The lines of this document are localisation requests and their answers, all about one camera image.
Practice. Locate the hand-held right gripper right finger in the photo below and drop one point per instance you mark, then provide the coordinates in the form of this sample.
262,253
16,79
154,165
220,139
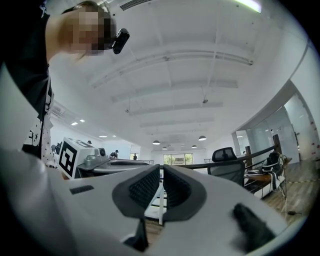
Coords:
215,232

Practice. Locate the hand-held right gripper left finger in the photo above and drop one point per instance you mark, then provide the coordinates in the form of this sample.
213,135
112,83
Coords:
82,215

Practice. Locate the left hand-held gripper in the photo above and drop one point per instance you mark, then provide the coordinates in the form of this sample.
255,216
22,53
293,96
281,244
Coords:
85,160

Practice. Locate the black white clothes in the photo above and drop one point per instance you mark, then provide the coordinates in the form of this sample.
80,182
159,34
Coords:
273,165

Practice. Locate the white black-dotted fabric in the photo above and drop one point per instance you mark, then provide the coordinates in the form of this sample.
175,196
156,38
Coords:
48,147

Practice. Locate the white table leg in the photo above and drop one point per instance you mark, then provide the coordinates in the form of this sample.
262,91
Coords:
161,207

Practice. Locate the black mesh office chair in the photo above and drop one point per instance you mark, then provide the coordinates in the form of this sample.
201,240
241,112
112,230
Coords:
226,165

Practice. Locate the black railing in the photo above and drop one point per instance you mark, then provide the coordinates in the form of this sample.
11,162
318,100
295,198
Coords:
200,165

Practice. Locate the window with green view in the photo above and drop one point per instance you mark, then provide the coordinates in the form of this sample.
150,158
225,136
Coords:
174,159

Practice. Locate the person's black printed shirt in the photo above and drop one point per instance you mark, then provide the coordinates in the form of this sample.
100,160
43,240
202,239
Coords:
27,82

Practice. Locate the person's head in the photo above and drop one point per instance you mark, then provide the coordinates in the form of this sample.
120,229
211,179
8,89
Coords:
82,30

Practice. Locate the white ceiling pipe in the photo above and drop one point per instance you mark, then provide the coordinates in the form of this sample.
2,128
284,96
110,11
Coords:
175,57

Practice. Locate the ceiling air vent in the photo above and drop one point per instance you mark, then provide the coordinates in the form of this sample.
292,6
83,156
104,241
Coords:
133,3

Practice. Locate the glass partition wall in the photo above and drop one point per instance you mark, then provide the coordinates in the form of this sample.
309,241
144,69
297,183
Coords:
282,135

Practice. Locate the black head-worn camera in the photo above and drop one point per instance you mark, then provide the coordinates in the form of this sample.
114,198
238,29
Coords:
120,41

